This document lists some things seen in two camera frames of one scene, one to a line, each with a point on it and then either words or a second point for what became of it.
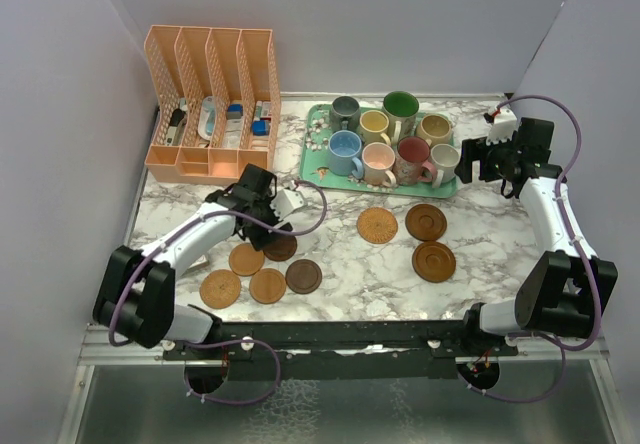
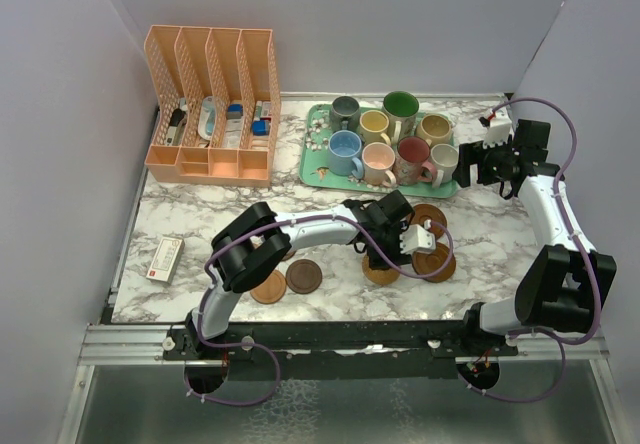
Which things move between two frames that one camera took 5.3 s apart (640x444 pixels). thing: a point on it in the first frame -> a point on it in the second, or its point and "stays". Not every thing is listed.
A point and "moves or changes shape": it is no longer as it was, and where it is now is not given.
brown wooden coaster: (426, 222) stays
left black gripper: (257, 238) -> (395, 250)
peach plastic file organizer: (218, 102) stays
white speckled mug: (446, 157) stays
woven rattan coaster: (377, 225) moves or changes shape
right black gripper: (478, 150) stays
